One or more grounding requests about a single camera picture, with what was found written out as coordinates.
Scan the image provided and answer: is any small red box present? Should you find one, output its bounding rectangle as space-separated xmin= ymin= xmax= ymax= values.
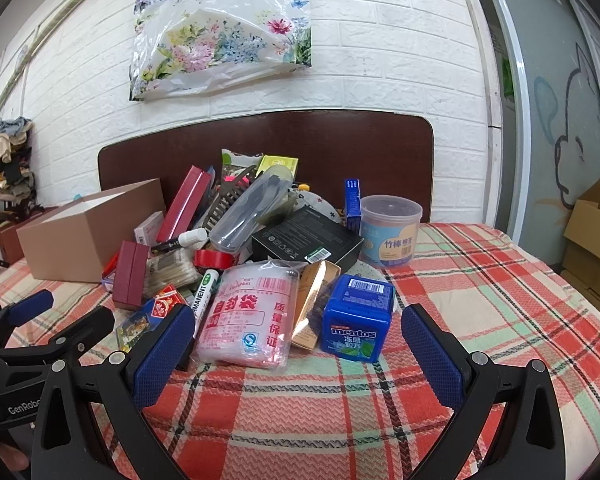
xmin=112 ymin=240 xmax=149 ymax=311

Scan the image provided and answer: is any large red gift box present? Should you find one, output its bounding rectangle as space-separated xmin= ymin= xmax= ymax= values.
xmin=156 ymin=166 xmax=211 ymax=243

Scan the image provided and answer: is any clear plastic cutlery case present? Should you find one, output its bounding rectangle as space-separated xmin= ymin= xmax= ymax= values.
xmin=209 ymin=166 xmax=294 ymax=255

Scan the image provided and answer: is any playing cards box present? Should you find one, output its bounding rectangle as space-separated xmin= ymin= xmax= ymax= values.
xmin=116 ymin=285 xmax=186 ymax=353

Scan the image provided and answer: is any brown cardboard storage box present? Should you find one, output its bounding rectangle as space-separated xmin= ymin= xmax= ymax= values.
xmin=17 ymin=179 xmax=164 ymax=283

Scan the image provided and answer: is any pile of clothes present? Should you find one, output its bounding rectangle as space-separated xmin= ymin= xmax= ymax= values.
xmin=0 ymin=116 xmax=41 ymax=227

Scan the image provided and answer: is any green white permanent marker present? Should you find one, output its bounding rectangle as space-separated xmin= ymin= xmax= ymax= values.
xmin=192 ymin=269 xmax=220 ymax=338

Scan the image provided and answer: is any cardboard box on floor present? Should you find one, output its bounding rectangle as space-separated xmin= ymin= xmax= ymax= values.
xmin=560 ymin=180 xmax=600 ymax=311

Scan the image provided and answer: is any plaid tablecloth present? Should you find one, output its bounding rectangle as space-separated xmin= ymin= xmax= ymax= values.
xmin=0 ymin=221 xmax=600 ymax=480

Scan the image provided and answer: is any blue mentos box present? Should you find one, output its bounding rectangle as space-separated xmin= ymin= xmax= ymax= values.
xmin=320 ymin=274 xmax=396 ymax=363

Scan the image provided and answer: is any pink white plastic bag pack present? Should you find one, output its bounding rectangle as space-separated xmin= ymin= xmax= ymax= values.
xmin=194 ymin=260 xmax=304 ymax=372

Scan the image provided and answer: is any red tape roll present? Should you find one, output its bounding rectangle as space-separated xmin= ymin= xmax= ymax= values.
xmin=193 ymin=249 xmax=236 ymax=271

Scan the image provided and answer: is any cotton swab round container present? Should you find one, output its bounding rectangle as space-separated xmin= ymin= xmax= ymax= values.
xmin=360 ymin=195 xmax=422 ymax=269

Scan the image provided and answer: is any gold brown small box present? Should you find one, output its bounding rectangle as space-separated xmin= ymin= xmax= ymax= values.
xmin=290 ymin=261 xmax=341 ymax=351

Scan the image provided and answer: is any herb sachet fabric top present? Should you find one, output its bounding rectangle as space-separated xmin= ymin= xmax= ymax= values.
xmin=221 ymin=148 xmax=263 ymax=181

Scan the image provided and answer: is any black product box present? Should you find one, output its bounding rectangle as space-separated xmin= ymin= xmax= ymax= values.
xmin=251 ymin=206 xmax=363 ymax=273

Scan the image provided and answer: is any dark wooden headboard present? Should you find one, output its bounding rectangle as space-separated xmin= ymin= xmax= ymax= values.
xmin=97 ymin=110 xmax=434 ymax=221

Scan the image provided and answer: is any yellow green medicine box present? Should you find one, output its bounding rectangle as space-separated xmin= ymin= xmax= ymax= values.
xmin=257 ymin=155 xmax=299 ymax=177

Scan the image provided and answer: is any floral plastic bag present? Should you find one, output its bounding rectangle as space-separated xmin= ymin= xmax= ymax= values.
xmin=130 ymin=0 xmax=312 ymax=102

